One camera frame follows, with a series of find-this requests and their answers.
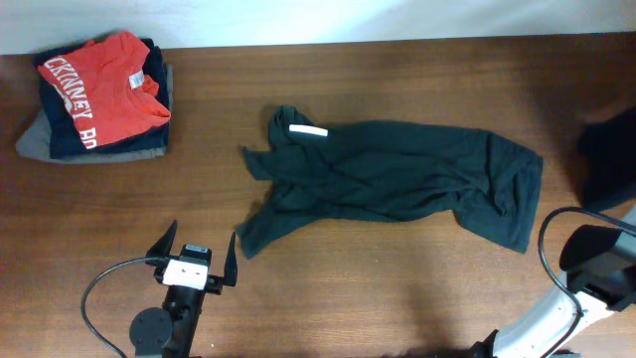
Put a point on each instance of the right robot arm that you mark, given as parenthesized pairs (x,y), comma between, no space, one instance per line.
(596,280)

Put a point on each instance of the folded grey garment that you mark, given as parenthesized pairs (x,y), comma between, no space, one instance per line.
(37,144)

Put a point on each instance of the dark green t-shirt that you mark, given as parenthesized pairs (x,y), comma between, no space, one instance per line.
(390,171)

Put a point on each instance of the black garment pile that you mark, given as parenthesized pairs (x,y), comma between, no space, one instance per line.
(609,148)

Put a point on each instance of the folded red printed t-shirt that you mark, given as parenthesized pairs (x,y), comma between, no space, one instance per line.
(120,48)

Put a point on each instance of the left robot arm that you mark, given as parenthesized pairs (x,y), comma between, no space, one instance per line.
(168,331)

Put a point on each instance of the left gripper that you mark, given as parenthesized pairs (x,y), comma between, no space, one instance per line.
(214,283)

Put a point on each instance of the folded navy blue garment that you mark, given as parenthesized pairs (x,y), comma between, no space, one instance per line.
(65,140)

